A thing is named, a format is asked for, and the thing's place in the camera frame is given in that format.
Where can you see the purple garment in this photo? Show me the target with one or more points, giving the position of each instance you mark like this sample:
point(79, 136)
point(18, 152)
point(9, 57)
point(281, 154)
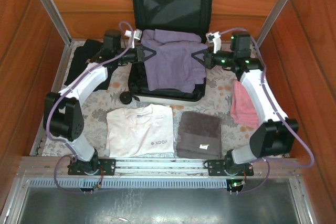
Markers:
point(170, 61)

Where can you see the black garment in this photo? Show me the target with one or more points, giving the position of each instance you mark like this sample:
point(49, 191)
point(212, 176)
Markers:
point(78, 58)

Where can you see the white hard-shell suitcase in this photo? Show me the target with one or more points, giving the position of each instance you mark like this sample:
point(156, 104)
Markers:
point(170, 6)

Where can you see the pink towel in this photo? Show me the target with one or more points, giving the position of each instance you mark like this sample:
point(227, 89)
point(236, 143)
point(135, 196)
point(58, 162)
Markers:
point(241, 108)

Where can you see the grey towel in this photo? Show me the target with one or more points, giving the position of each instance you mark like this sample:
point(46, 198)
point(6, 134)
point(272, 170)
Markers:
point(197, 134)

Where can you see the white printed T-shirt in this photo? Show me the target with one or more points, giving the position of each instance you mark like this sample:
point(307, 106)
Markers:
point(136, 132)

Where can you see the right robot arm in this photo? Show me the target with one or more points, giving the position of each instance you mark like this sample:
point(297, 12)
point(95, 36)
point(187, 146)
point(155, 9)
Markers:
point(252, 87)

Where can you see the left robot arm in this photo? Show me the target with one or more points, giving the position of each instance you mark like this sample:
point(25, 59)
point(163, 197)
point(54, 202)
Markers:
point(97, 77)

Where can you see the floral tablecloth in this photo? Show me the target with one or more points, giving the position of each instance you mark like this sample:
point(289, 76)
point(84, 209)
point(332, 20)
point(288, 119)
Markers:
point(99, 113)

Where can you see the shiny metal sheet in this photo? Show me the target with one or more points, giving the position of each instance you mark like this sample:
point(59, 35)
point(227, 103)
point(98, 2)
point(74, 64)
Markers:
point(157, 205)

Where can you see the aluminium frame post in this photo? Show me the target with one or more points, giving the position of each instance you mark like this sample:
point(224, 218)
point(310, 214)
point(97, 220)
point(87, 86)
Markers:
point(50, 6)
point(278, 6)

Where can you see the grey table side rail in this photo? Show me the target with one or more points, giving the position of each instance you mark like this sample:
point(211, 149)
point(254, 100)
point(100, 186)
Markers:
point(63, 62)

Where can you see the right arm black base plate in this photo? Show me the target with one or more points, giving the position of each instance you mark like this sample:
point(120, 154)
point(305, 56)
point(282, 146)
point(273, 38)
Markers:
point(215, 167)

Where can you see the silver rail between bases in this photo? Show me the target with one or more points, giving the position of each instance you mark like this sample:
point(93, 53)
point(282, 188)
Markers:
point(157, 165)

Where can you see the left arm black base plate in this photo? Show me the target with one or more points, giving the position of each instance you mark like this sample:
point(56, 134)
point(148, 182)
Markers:
point(107, 166)

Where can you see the aluminium frame beam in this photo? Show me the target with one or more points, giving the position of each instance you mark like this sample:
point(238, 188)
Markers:
point(39, 167)

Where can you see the aluminium frame bar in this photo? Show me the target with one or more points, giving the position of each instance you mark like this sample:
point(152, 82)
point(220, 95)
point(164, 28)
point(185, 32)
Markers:
point(302, 203)
point(13, 203)

